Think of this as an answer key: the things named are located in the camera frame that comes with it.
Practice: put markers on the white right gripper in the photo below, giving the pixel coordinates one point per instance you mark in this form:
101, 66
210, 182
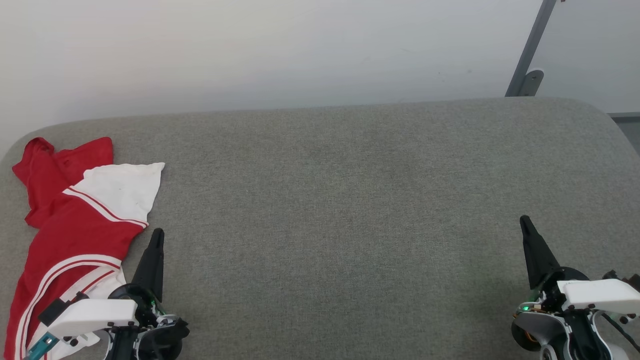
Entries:
600, 295

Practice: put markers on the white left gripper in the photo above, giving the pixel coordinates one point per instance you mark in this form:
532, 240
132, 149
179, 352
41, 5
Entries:
95, 312

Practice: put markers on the red and white shirt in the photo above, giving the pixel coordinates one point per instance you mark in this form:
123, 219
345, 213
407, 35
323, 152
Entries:
75, 230

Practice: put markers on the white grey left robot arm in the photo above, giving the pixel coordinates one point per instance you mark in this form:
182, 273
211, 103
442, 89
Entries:
160, 340

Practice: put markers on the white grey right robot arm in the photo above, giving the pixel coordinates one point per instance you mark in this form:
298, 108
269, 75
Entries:
560, 335

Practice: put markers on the grey slanted metal pole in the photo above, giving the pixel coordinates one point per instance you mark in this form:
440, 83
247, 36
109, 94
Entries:
532, 40

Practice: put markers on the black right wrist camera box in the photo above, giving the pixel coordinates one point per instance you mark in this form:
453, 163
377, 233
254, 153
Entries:
635, 281

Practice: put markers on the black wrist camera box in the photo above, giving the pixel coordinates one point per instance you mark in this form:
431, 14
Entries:
635, 281
50, 314

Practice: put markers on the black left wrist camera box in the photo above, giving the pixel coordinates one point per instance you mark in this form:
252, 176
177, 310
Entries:
50, 314

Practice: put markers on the grey wall skirting board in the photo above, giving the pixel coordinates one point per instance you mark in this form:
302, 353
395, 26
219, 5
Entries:
627, 115

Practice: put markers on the grey rounded metal bracket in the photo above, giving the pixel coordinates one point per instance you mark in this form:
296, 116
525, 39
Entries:
532, 82

